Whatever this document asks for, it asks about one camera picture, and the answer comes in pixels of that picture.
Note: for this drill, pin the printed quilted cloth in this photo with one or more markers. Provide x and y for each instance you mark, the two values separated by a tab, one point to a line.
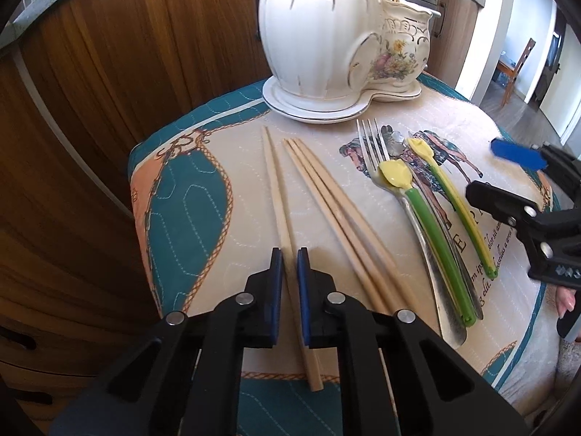
204	245

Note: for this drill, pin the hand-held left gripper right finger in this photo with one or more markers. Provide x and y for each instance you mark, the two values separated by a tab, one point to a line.
303	302

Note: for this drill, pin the wooden kitchen cabinet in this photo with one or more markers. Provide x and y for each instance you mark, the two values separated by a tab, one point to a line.
113	77

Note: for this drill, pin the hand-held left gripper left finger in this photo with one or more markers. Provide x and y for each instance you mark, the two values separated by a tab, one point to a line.
275	302

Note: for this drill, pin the wooden chopstick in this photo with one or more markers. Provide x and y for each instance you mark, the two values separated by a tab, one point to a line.
277	177
331	218
271	177
342	218
352	218

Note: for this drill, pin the wooden chair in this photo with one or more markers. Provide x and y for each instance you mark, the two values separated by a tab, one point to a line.
522	61

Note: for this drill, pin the narrow wooden cabinet door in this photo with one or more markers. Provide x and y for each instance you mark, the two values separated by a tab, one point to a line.
458	41

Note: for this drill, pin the white ceramic drip tray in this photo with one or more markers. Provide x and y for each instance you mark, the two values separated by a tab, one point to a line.
313	113

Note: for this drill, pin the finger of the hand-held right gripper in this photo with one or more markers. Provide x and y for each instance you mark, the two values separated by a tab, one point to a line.
497	197
517	154

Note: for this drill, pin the silver flower-ended utensil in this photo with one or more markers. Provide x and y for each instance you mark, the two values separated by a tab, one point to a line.
394	138

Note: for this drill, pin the person's right hand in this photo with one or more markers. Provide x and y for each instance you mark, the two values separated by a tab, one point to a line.
567	303

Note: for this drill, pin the white ceramic utensil holder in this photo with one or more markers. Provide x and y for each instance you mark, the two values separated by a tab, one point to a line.
308	32

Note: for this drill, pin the silver fork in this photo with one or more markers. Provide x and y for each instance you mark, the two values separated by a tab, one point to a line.
370	154

